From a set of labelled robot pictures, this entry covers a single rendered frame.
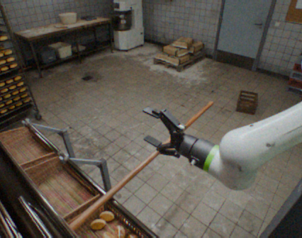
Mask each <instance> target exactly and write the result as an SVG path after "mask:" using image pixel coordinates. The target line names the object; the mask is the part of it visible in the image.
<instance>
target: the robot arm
mask: <svg viewBox="0 0 302 238"><path fill-rule="evenodd" d="M301 64H302V63H301ZM142 111H143V112H144V113H146V114H148V115H150V116H152V117H154V118H157V119H158V118H160V120H161V121H162V122H163V123H164V125H165V126H166V128H167V129H168V131H169V134H170V135H171V136H170V139H171V140H170V141H169V143H167V144H162V142H160V141H159V140H156V139H155V138H153V137H152V136H149V135H148V136H146V137H144V141H146V142H148V143H150V144H151V145H153V146H154V147H156V148H157V149H156V150H157V151H159V153H160V154H161V155H169V156H173V157H176V158H177V159H179V158H180V157H181V156H183V157H186V158H187V159H189V163H190V165H191V166H193V165H194V166H196V167H198V168H200V169H202V170H203V171H205V172H207V173H209V174H210V175H212V176H214V177H215V178H216V179H218V180H219V181H220V182H221V183H222V184H223V185H224V186H226V187H227V188H229V189H232V190H234V191H240V190H245V189H246V188H249V187H250V186H251V185H252V184H253V183H254V180H255V179H256V173H257V170H258V168H259V166H261V165H263V164H264V163H266V162H267V161H269V160H270V159H273V158H274V157H276V156H277V155H279V154H281V153H282V152H284V151H286V150H288V149H290V148H291V147H294V146H295V145H297V144H299V143H301V142H302V101H301V103H299V104H297V105H295V106H293V107H291V108H289V109H286V110H285V111H282V112H281V113H278V114H276V115H273V116H271V117H270V118H266V119H264V120H261V121H259V122H256V123H253V124H251V125H246V126H244V127H240V128H238V129H236V130H231V131H230V132H228V133H226V135H224V137H223V139H222V140H221V142H220V145H219V146H218V145H217V144H214V143H212V142H210V141H208V140H205V139H204V138H200V139H198V138H196V137H194V136H193V135H186V134H185V133H184V129H185V128H186V126H185V125H184V124H181V123H180V122H179V121H178V120H177V119H176V118H175V117H174V116H173V115H172V114H171V113H170V112H169V111H168V110H167V109H166V108H163V109H162V110H157V109H155V108H154V109H153V108H150V107H147V108H144V110H142ZM163 116H164V117H163ZM174 131H176V132H174ZM173 132H174V133H173Z"/></svg>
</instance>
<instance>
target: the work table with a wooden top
mask: <svg viewBox="0 0 302 238"><path fill-rule="evenodd" d="M95 17H96V16H95ZM97 18H98V19H94V20H91V21H85V20H81V19H80V18H78V19H77V22H76V23H75V24H69V25H63V24H62V22H59V23H55V24H51V25H44V26H40V27H37V28H29V29H26V30H30V32H24V31H25V30H21V31H18V32H13V34H14V35H15V36H16V37H17V39H18V44H19V45H20V49H21V52H22V55H23V58H24V61H25V62H26V67H29V66H28V63H29V64H32V65H33V66H34V67H37V68H38V71H39V75H40V78H42V74H41V70H40V69H41V68H44V67H47V66H51V65H53V64H57V63H59V62H64V61H65V60H70V59H72V58H73V57H78V58H79V63H80V64H81V57H80V55H85V54H86V53H90V52H93V51H97V50H100V49H103V48H105V47H110V46H111V53H113V52H112V51H113V49H112V47H113V45H112V39H111V27H110V22H111V19H109V18H102V17H97ZM104 25H108V30H109V39H110V45H109V44H107V43H104V42H99V41H98V40H96V31H95V27H100V26H104ZM46 26H48V27H46ZM53 26H68V28H56V27H53ZM42 27H46V28H47V29H48V30H45V31H44V32H42V31H40V32H34V31H33V30H37V29H39V30H40V29H41V30H43V29H42ZM91 28H93V29H94V36H95V40H94V41H92V42H86V43H84V44H82V45H80V46H84V47H85V50H81V51H79V45H78V42H77V35H76V32H78V31H82V30H86V29H91ZM70 33H74V39H75V43H76V46H75V47H77V52H73V51H72V55H71V56H67V57H65V58H59V57H56V60H54V61H52V62H47V63H45V64H43V63H42V62H39V61H37V57H36V54H35V50H34V47H33V44H32V43H34V42H39V41H41V40H46V39H50V38H54V37H58V36H61V41H62V43H63V42H64V40H63V38H62V36H63V35H66V34H70ZM19 38H20V39H24V40H26V41H28V42H29V43H30V46H31V50H32V53H33V56H34V59H29V60H27V59H26V56H25V55H24V54H25V53H24V51H23V48H22V45H21V42H20V39H19Z"/></svg>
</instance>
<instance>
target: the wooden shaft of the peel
mask: <svg viewBox="0 0 302 238"><path fill-rule="evenodd" d="M212 105H213V102H212V101H210V102H209V103H208V104H207V105H206V106H204V107H203V108H202V109H201V110H200V111H199V112H198V113H197V114H195V116H193V118H191V119H190V120H189V121H188V122H186V123H185V124H184V125H185V126H186V128H185V129H184V131H185V130H186V129H187V128H188V127H189V126H191V124H193V122H195V121H196V120H197V119H198V118H199V117H200V116H201V115H203V114H204V112H206V111H207V110H208V108H210V107H211V106H212ZM170 140H171V139H170V137H169V138H168V140H166V142H164V143H163V144H167V143H169V141H170ZM159 154H160V153H159V151H157V150H155V151H154V152H153V153H151V154H150V155H149V156H148V157H146V159H144V161H142V162H141V163H140V164H138V165H137V166H136V167H135V168H134V169H133V170H132V171H131V172H129V174H127V176H125V177H124V178H123V179H121V180H120V181H119V182H118V183H117V184H116V185H115V186H114V187H113V188H111V189H110V190H109V191H107V193H105V195H103V196H102V197H101V198H100V199H98V200H97V201H96V202H95V203H94V204H93V205H92V206H90V208H89V209H87V210H85V212H84V213H82V214H81V215H80V216H79V217H78V218H77V219H76V220H74V221H73V222H72V223H71V224H69V226H70V228H72V230H73V231H75V230H76V229H77V228H78V227H79V226H81V225H82V224H83V223H84V222H85V221H86V220H87V219H89V217H91V215H93V214H94V213H95V212H96V211H97V210H98V209H99V208H101V206H102V205H104V204H105V203H106V202H107V201H108V200H109V199H110V198H112V197H113V196H114V195H115V194H116V193H117V192H119V190H120V189H122V187H124V186H125V185H126V184H127V183H128V182H129V181H131V179H133V178H134V177H135V176H136V175H137V174H138V173H139V172H140V171H141V170H143V169H144V168H145V167H146V166H147V165H148V164H149V163H150V162H151V161H152V160H153V159H154V158H155V157H157V156H158V155H159Z"/></svg>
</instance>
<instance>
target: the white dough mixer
mask: <svg viewBox="0 0 302 238"><path fill-rule="evenodd" d="M113 2H114V10H115V11H117V12H114V10H113V11H112V13H111V26H112V27H113V28H114V29H113V34H114V45H115V48H116V49H117V50H125V51H126V52H128V50H129V49H131V48H133V47H137V46H143V44H144V27H143V26H142V0H114V1H113Z"/></svg>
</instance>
